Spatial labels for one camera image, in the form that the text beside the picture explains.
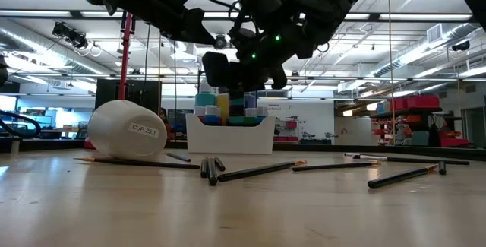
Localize small black paint bottle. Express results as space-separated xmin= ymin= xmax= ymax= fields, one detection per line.
xmin=229 ymin=91 xmax=246 ymax=117

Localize black ceiling camera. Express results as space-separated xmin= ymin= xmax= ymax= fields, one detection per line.
xmin=212 ymin=33 xmax=229 ymax=51

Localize red desk lamp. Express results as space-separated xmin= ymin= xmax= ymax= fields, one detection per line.
xmin=83 ymin=11 xmax=134 ymax=150

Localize large yellow paint bottle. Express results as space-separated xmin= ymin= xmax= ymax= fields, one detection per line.
xmin=216 ymin=93 xmax=231 ymax=126

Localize red storage bin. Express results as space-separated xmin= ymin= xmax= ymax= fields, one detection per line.
xmin=394 ymin=94 xmax=441 ymax=112

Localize black cable loop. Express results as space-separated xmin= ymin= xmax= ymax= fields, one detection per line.
xmin=0 ymin=109 xmax=42 ymax=140

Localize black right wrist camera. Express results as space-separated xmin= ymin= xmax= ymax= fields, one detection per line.
xmin=238 ymin=0 xmax=289 ymax=30

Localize black monitor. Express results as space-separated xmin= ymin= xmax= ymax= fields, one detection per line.
xmin=94 ymin=78 xmax=163 ymax=116

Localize small green paint bottle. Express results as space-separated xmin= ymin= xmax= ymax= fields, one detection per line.
xmin=245 ymin=107 xmax=260 ymax=126

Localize white cup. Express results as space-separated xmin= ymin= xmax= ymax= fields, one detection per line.
xmin=87 ymin=99 xmax=169 ymax=161

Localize large cyan paint bottle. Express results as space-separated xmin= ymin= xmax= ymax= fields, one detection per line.
xmin=194 ymin=92 xmax=217 ymax=126

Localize black dome camera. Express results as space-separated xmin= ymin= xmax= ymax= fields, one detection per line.
xmin=451 ymin=40 xmax=472 ymax=52

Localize black paintbrush white bristles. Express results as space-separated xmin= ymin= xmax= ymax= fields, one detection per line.
xmin=344 ymin=152 xmax=472 ymax=166

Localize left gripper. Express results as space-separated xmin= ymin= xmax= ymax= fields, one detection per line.
xmin=112 ymin=0 xmax=217 ymax=46

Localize person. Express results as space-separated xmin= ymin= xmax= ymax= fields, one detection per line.
xmin=159 ymin=106 xmax=176 ymax=142

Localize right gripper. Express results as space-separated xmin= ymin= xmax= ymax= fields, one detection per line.
xmin=202 ymin=18 xmax=316 ymax=93

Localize black ceiling-mounted device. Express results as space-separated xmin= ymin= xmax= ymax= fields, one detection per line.
xmin=51 ymin=21 xmax=90 ymax=50

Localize white plastic bin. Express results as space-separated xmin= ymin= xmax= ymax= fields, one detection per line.
xmin=185 ymin=112 xmax=277 ymax=155

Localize yellow hanging cord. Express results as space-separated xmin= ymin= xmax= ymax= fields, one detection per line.
xmin=386 ymin=0 xmax=396 ymax=145

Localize silver ceiling air duct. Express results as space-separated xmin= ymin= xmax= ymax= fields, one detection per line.
xmin=0 ymin=26 xmax=117 ymax=76
xmin=374 ymin=21 xmax=486 ymax=79

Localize storage shelf unit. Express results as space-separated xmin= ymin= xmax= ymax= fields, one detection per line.
xmin=374 ymin=93 xmax=474 ymax=149

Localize red tool rack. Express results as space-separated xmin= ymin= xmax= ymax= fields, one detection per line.
xmin=276 ymin=119 xmax=301 ymax=142

